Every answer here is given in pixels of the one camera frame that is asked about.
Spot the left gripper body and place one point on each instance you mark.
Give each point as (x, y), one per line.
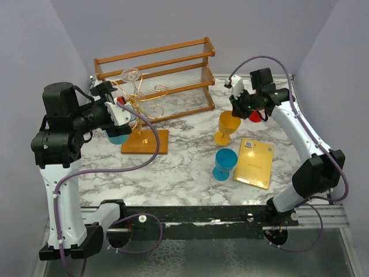
(96, 115)

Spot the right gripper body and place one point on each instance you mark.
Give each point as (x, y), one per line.
(245, 103)

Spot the red goblet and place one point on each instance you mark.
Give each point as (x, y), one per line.
(255, 117)

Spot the yellow goblet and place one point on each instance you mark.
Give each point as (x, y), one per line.
(228, 124)

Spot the blue goblet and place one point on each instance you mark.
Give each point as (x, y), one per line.
(118, 140)
(225, 160)

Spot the blue goblet front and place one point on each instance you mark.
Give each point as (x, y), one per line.
(225, 160)

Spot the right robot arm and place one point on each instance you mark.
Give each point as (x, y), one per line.
(321, 165)

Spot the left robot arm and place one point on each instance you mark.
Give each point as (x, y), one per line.
(57, 149)

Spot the wooden two-tier shelf rack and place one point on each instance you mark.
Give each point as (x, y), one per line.
(177, 77)

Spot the yellow padded envelope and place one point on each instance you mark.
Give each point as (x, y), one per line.
(254, 166)

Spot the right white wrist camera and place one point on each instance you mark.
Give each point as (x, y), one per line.
(235, 84)

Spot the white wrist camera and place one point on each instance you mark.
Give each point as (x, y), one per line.
(235, 84)
(119, 114)

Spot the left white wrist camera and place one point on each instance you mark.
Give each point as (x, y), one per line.
(119, 114)

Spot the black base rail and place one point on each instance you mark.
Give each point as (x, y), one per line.
(198, 222)

